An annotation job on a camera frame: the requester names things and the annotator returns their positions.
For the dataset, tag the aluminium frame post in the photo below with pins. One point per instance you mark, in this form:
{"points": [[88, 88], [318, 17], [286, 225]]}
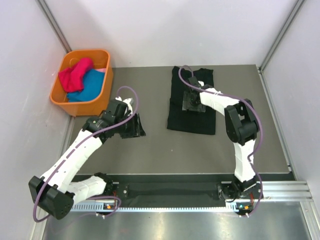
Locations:
{"points": [[298, 4], [44, 7]]}

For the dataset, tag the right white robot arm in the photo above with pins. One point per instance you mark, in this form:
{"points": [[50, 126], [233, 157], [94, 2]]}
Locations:
{"points": [[242, 125]]}

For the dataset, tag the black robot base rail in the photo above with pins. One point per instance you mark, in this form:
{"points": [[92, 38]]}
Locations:
{"points": [[173, 190]]}

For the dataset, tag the right aluminium frame post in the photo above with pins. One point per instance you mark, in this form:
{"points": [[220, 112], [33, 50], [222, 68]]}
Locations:
{"points": [[298, 4]]}

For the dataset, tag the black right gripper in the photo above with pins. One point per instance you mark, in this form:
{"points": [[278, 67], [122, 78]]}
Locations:
{"points": [[186, 105]]}

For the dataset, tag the white slotted cable duct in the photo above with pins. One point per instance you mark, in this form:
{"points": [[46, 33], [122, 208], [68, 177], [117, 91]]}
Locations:
{"points": [[108, 206]]}

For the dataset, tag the pink t shirt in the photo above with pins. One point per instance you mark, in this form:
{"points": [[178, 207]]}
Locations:
{"points": [[71, 78]]}

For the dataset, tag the blue t shirt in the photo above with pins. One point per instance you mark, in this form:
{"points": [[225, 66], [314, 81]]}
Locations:
{"points": [[93, 81]]}

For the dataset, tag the light pink cloth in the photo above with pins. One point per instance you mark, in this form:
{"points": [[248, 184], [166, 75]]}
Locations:
{"points": [[103, 70]]}

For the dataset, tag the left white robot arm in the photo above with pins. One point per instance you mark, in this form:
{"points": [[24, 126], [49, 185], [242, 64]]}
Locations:
{"points": [[54, 191]]}

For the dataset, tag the left aluminium frame post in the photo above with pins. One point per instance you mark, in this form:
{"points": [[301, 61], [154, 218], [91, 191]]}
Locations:
{"points": [[44, 7]]}

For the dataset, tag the black t shirt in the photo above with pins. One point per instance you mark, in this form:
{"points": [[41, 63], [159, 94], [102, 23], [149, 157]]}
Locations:
{"points": [[183, 116]]}

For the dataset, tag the orange plastic bin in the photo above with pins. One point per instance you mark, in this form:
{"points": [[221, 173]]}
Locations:
{"points": [[58, 96]]}

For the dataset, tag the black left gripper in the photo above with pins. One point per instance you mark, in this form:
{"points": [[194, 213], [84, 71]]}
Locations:
{"points": [[136, 130]]}

